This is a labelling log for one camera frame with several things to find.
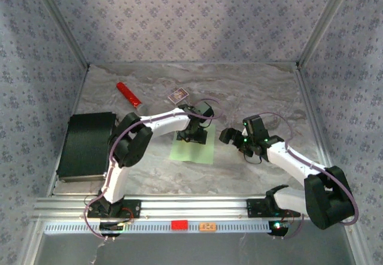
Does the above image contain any light green paper sheet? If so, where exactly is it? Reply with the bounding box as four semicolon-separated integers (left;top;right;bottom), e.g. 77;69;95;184
169;123;217;166

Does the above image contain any purple playing card box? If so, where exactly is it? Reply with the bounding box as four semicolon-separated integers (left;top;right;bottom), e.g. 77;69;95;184
167;87;190;104

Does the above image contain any red glitter tube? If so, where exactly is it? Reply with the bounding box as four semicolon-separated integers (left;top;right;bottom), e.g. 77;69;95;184
115;81;150;115

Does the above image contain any black controller board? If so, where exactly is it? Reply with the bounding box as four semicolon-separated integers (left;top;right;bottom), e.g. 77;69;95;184
268;220;290;236
99;221;125;237

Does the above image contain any red toy brick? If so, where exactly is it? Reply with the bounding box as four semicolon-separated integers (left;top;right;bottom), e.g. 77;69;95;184
171;220;189;232

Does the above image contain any black ribbed case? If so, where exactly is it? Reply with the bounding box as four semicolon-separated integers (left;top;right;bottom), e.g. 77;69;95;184
56;112;117;184

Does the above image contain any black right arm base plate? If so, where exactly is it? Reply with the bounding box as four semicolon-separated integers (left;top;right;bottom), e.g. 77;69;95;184
246;198;302;219

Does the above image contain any aluminium table side rail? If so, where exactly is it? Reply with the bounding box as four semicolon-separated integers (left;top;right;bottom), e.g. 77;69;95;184
46;64;90;197
294;63;335;170

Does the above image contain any aluminium mounting rail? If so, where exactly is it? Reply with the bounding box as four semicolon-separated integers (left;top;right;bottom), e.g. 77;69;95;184
29;195;360;221

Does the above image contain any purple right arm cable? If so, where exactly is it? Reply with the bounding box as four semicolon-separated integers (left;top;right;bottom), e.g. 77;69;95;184
259;111;360;240

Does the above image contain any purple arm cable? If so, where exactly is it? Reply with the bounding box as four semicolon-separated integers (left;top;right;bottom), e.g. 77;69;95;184
259;111;360;240
82;98;225;242

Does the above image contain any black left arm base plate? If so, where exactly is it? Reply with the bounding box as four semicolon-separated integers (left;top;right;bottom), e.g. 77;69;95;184
86;198;142;220

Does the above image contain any slotted cable duct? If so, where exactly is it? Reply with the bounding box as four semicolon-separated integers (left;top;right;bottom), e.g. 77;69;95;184
43;220;272;235

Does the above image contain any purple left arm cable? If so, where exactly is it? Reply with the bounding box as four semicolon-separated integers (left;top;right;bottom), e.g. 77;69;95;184
82;98;225;242

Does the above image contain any aluminium frame post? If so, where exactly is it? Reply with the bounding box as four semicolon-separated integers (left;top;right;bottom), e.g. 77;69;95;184
296;0;358;68
23;220;45;265
341;220;367;265

